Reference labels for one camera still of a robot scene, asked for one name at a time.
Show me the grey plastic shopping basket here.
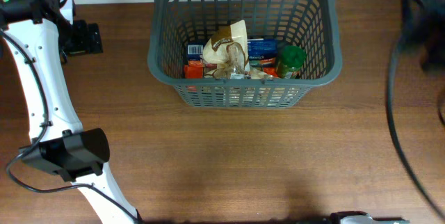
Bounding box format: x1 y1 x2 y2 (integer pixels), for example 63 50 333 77
147 0 342 108

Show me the tan brown snack pouch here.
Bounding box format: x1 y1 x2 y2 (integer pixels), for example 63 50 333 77
203 20 250 79

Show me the pale orange bag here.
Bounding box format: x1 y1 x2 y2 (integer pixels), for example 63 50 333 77
248 67 274 80

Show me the multicolour tissue pack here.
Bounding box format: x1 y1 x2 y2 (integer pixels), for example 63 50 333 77
186 38 277 67

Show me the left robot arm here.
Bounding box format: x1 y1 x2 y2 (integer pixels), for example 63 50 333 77
1 0 142 223

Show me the green lid spice jar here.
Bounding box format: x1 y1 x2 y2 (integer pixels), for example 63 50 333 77
275 45 307 79

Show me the orange pasta package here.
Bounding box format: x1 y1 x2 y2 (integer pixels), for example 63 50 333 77
184 61 279 79

